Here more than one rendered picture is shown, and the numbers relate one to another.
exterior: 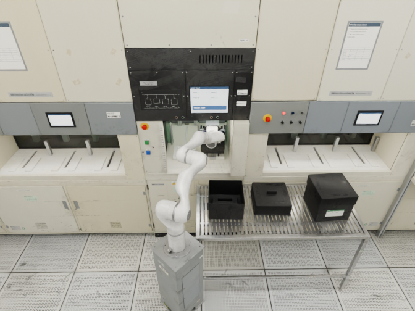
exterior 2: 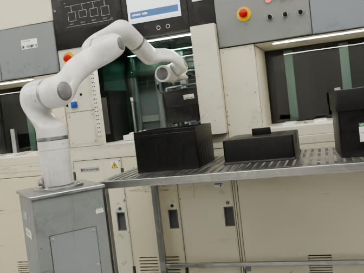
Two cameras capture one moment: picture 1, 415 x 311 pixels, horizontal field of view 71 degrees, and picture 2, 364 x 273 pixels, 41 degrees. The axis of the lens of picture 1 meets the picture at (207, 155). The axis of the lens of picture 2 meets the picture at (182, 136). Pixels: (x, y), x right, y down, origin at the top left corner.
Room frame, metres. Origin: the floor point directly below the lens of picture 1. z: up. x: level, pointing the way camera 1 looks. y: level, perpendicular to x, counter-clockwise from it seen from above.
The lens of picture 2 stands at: (-0.32, -0.83, 1.00)
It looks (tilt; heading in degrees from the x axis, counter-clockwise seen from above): 3 degrees down; 18
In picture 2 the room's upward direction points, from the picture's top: 7 degrees counter-clockwise
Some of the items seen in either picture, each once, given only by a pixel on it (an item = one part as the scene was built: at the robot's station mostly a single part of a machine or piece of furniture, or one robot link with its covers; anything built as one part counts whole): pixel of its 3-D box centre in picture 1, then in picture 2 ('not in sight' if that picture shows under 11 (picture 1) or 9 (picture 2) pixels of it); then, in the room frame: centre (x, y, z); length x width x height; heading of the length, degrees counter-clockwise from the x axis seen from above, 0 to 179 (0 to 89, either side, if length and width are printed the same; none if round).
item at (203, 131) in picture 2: (225, 199); (175, 147); (1.70, -0.15, 0.85); 0.28 x 0.28 x 0.17; 89
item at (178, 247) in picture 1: (176, 238); (56, 163); (1.30, 0.21, 0.85); 0.19 x 0.19 x 0.18
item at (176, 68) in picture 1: (194, 137); (167, 116); (2.42, 0.12, 0.98); 0.95 x 0.88 x 1.95; 1
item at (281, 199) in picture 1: (270, 196); (262, 142); (1.75, -0.52, 0.83); 0.29 x 0.29 x 0.13; 0
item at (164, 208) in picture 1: (170, 216); (43, 110); (1.31, 0.25, 1.07); 0.19 x 0.12 x 0.24; 71
